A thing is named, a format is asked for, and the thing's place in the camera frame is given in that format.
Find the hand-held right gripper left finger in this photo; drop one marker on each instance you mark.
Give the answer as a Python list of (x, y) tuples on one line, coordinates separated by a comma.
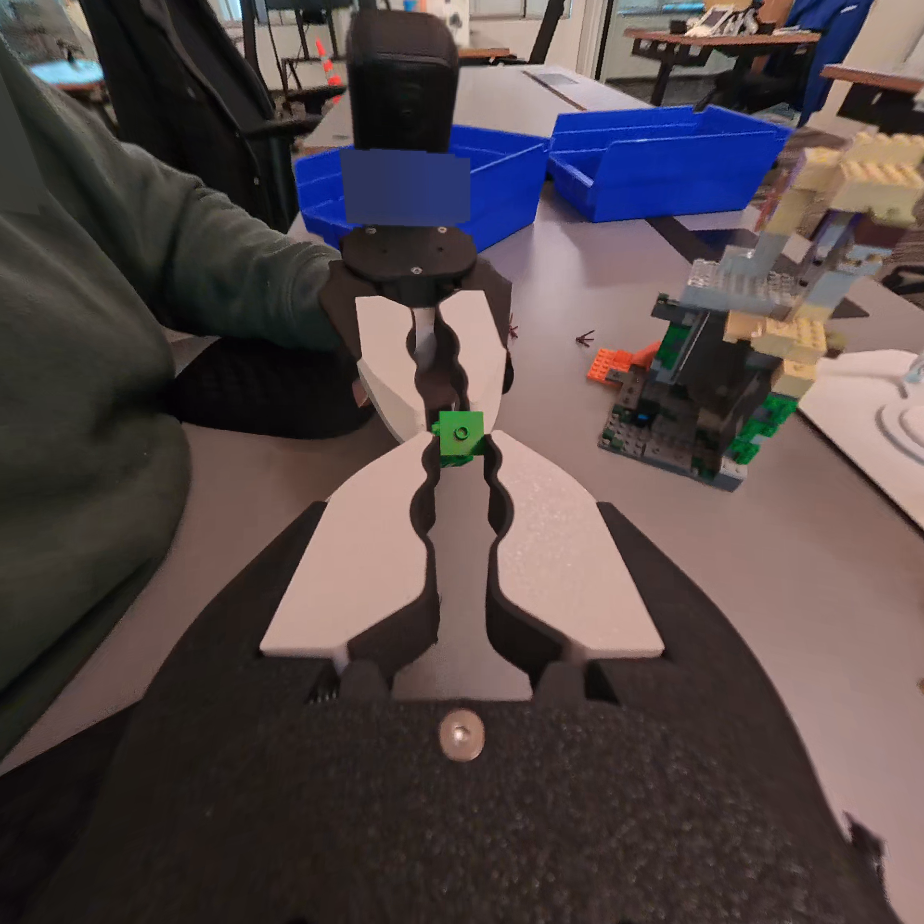
[(361, 563)]

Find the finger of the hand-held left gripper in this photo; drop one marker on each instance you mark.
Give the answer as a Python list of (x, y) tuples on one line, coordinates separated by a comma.
[(480, 339), (382, 354)]

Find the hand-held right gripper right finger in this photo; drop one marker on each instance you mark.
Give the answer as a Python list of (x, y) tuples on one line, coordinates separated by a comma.
[(570, 570)]

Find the green square tile with stud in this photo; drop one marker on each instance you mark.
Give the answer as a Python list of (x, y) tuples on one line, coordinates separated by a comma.
[(462, 432)]

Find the grey desk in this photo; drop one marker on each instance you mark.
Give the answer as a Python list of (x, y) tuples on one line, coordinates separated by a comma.
[(722, 613)]

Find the person's left hand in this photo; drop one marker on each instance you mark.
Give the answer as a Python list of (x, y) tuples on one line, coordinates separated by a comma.
[(360, 395)]

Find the orange striped traffic cone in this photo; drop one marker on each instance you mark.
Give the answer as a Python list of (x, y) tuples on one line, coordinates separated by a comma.
[(328, 65)]

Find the black mesh cushion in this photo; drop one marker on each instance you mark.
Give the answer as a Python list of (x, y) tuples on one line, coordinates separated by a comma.
[(260, 397)]

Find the black office chair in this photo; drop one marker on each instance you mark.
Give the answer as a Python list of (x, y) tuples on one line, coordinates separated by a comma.
[(281, 126)]

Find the blue plastic bin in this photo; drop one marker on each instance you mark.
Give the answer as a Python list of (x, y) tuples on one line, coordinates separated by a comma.
[(650, 180), (505, 195)]

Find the toy brick building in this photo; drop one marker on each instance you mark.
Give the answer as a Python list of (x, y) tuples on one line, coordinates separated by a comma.
[(714, 404)]

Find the black jacket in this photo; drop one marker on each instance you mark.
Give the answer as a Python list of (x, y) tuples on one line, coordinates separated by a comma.
[(180, 86)]

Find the person's green sweatshirt torso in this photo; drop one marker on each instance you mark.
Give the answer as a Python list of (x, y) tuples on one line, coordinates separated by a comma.
[(72, 433)]

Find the white crumpled paper bag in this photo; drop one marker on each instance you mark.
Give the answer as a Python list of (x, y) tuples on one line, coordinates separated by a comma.
[(866, 419)]

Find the blue jacket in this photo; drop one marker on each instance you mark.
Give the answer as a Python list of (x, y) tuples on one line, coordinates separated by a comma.
[(830, 58)]

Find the wooden table with black frame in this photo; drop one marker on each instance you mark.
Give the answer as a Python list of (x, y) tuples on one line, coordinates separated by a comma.
[(881, 76), (722, 36)]

